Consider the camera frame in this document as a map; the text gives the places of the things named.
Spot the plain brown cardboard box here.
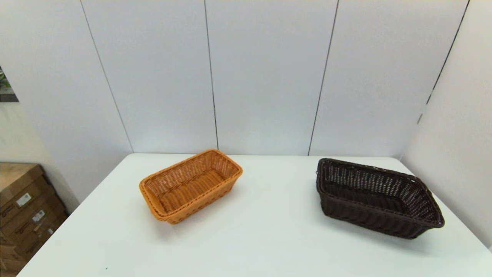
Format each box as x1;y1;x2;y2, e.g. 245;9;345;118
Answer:
0;242;28;275

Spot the labelled brown cardboard box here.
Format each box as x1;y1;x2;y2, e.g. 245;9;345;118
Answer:
0;215;70;264
0;162;54;227
0;194;64;249

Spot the dark brown wicker basket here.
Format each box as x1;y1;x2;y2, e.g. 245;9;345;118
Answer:
316;158;445;240

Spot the orange wicker basket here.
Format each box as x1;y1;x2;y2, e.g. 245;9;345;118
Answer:
139;149;243;225

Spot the framed wall picture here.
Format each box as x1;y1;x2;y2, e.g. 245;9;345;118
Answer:
0;66;19;102

